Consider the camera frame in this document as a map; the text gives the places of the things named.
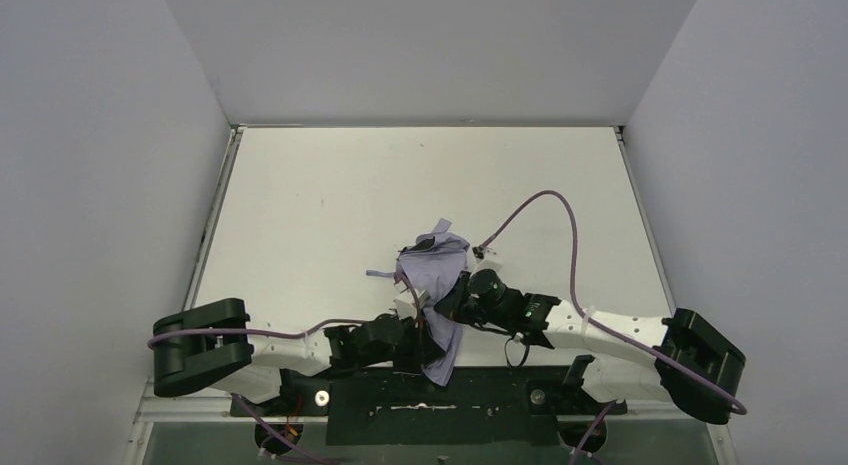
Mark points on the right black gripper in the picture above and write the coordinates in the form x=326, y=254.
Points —
x=460, y=297

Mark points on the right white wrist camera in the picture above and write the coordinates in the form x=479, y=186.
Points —
x=485, y=259

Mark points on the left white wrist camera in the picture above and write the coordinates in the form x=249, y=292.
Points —
x=408, y=304

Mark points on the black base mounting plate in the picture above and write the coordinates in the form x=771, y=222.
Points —
x=480, y=405

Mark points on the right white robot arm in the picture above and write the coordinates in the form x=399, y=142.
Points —
x=681, y=359

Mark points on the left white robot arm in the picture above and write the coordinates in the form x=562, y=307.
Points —
x=216, y=346

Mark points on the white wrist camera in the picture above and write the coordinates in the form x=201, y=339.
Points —
x=408, y=304
x=485, y=259

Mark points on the lavender folding umbrella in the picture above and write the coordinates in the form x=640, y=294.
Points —
x=433, y=264

